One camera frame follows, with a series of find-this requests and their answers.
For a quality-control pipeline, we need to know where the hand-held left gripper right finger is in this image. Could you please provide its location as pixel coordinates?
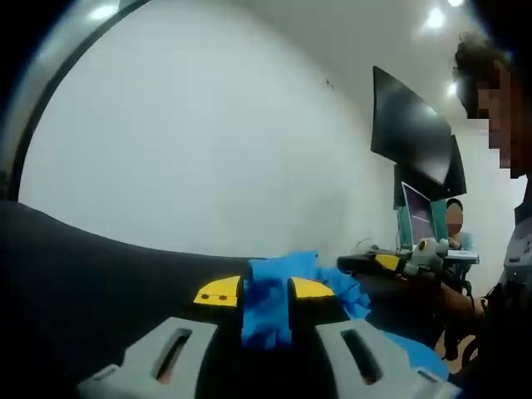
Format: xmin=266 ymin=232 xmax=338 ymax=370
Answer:
xmin=288 ymin=276 xmax=462 ymax=399

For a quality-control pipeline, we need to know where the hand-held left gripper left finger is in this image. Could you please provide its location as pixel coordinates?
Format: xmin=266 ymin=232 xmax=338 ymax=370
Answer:
xmin=77 ymin=274 xmax=244 ymax=399

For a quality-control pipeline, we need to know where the blue cloth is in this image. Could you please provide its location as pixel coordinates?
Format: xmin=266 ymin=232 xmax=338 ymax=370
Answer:
xmin=240 ymin=249 xmax=452 ymax=382

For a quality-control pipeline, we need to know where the grey flat device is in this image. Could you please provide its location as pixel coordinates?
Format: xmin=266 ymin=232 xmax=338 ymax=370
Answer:
xmin=445 ymin=248 xmax=480 ymax=266

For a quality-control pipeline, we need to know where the open laptop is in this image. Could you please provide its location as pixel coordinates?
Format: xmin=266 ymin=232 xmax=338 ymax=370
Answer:
xmin=401 ymin=180 xmax=442 ymax=251

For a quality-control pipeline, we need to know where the large black monitor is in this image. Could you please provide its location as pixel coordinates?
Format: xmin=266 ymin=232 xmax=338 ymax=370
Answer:
xmin=370 ymin=65 xmax=455 ymax=187

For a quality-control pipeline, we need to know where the person's head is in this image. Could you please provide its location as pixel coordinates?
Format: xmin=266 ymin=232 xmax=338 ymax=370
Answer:
xmin=454 ymin=31 xmax=532 ymax=180

